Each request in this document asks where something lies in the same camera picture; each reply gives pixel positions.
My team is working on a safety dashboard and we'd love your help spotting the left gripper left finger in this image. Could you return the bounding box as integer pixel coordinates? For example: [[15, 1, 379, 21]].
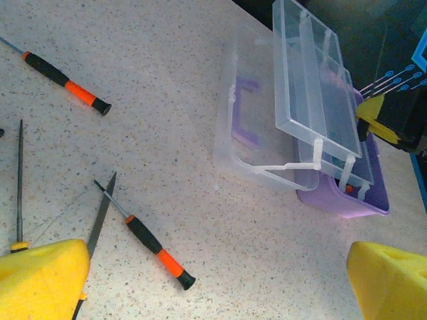
[[0, 239, 91, 320]]

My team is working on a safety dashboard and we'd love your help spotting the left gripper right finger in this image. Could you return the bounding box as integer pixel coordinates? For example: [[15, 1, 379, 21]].
[[346, 241, 427, 320]]

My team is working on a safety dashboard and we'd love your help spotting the purple toolbox with clear lid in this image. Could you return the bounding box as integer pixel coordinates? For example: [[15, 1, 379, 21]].
[[212, 0, 390, 219]]

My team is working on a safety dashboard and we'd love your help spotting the thin round file yellow handle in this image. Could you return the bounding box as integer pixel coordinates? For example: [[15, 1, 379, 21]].
[[9, 119, 30, 255]]

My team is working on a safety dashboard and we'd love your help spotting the grey file yellow handle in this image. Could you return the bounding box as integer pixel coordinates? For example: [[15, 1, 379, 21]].
[[71, 171, 117, 320]]

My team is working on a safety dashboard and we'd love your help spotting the small black orange precision screwdriver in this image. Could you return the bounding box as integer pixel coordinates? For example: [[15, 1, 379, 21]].
[[0, 35, 113, 117], [93, 179, 197, 291]]

